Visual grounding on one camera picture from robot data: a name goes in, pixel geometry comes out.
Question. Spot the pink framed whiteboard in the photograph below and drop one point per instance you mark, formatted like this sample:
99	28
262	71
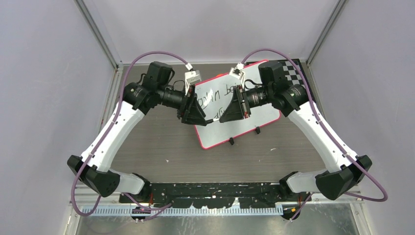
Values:
214	96

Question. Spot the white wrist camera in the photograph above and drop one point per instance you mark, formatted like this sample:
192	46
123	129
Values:
191	78
237	72

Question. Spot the black white checkerboard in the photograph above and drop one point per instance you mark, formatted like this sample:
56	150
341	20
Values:
293	76

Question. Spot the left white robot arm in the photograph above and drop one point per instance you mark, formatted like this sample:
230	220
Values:
93	166

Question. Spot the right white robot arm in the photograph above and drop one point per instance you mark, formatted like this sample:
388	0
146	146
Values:
342	165

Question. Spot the slotted cable duct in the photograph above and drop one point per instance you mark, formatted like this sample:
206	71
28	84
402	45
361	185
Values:
232	211

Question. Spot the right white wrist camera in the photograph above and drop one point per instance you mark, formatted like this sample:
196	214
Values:
237	72

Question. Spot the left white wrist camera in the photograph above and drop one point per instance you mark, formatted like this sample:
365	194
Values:
191	78

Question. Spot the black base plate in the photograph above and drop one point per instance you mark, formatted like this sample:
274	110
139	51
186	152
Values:
214	195

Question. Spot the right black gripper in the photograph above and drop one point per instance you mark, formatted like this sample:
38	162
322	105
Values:
237	109

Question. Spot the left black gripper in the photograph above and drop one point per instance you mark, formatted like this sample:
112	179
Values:
191	112

